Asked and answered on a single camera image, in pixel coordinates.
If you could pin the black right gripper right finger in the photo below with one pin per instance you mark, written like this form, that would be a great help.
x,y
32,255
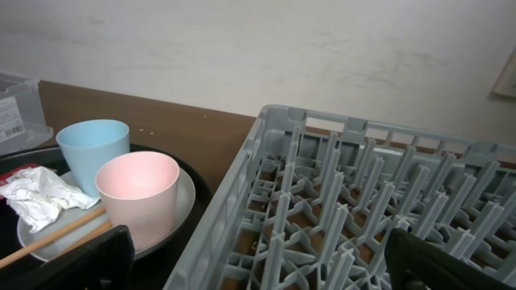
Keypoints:
x,y
415,264

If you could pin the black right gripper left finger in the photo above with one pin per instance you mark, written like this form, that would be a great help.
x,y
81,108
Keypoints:
x,y
104,262

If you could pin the wooden chopstick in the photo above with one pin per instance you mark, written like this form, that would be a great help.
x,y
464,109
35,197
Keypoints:
x,y
52,237
93,234

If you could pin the pink cup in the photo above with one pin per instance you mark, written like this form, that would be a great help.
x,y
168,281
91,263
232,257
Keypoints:
x,y
139,190

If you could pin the white tissue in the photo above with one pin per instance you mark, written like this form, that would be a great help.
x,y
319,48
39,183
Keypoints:
x,y
38,195

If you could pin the blue cup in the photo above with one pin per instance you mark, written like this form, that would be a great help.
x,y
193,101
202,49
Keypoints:
x,y
87,146

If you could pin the grey dishwasher rack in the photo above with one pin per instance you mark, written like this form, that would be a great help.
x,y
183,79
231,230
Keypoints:
x,y
310,199

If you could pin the grey plate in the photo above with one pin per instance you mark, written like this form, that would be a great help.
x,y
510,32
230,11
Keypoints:
x,y
185,202

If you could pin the round black tray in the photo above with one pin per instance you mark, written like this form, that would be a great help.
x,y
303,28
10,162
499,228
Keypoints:
x,y
149,272

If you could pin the clear plastic bin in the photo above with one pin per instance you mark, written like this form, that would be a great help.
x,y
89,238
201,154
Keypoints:
x,y
23,124

